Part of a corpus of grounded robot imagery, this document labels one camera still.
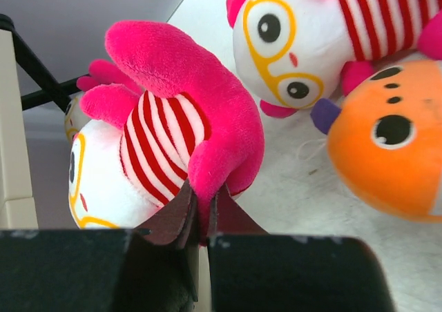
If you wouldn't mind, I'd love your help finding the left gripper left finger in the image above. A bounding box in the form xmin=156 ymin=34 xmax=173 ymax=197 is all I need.
xmin=1 ymin=184 xmax=198 ymax=311

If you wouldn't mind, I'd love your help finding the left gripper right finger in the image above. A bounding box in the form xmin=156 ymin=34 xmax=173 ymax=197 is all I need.
xmin=207 ymin=186 xmax=395 ymax=312

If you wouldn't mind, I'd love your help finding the white pink glasses plush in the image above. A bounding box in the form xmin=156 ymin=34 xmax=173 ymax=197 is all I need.
xmin=68 ymin=20 xmax=265 ymax=233
xmin=226 ymin=0 xmax=441 ymax=118

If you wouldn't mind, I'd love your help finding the orange shark plush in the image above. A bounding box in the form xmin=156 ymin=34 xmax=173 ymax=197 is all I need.
xmin=310 ymin=59 xmax=441 ymax=222

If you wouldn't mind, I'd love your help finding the white pink plush on shelf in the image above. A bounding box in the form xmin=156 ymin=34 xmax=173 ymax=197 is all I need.
xmin=64 ymin=94 xmax=90 ymax=143

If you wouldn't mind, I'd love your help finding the cream tiered shelf black frame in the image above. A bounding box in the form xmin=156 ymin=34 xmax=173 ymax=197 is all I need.
xmin=1 ymin=14 xmax=79 ymax=230

